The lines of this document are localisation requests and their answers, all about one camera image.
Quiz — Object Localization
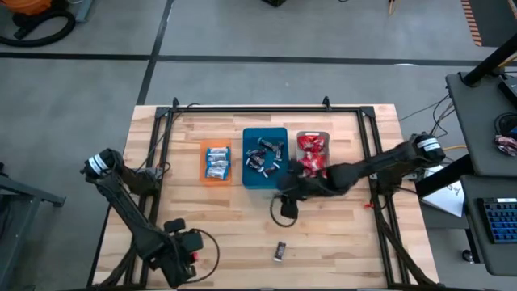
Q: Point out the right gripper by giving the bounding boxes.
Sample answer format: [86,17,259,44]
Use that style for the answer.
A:
[276,159,336,220]

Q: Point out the grey plastic bin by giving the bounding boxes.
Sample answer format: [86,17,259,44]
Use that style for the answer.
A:
[296,130,331,181]

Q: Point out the grey desk with keyboard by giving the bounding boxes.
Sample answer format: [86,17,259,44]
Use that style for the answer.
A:
[460,174,517,276]

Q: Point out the orange vacuum cleaner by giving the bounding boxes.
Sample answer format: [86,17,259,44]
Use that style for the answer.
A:
[11,0,54,16]

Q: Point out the grey cart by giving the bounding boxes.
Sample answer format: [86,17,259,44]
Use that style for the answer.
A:
[0,161,67,291]

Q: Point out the black desk cables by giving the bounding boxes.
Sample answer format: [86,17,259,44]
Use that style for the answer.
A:
[398,93,452,137]

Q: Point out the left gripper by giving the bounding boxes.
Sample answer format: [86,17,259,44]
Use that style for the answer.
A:
[163,217,205,289]

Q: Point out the black vacuum hose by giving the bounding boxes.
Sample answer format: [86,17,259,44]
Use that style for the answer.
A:
[0,10,77,49]

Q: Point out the white paper sheet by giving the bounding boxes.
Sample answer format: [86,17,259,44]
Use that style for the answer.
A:
[419,163,466,218]

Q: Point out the black desk beam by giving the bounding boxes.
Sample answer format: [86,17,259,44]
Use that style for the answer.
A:
[414,155,473,199]

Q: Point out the candy bag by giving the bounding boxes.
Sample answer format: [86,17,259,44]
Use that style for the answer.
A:
[493,135,517,158]

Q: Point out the backlit keyboard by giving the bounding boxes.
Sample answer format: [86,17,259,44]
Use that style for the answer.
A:
[478,196,517,245]

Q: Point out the black stand post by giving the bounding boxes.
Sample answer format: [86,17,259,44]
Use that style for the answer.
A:
[462,34,517,87]

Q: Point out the black mat orange striped edge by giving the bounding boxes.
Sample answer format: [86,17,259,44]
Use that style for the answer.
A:
[460,0,517,48]

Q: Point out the black right camera cable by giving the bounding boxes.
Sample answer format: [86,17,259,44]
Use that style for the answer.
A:
[269,192,299,228]

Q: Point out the coiled black cable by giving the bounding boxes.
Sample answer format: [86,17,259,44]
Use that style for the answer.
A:
[493,112,517,137]

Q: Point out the red candy packet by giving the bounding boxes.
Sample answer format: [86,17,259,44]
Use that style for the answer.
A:
[297,134,327,153]
[302,166,327,181]
[297,150,314,169]
[307,151,328,171]

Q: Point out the blue plastic bin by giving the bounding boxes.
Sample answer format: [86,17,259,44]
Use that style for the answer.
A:
[242,127,290,190]

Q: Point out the orange plastic bin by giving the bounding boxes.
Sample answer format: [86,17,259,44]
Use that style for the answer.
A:
[200,138,233,187]

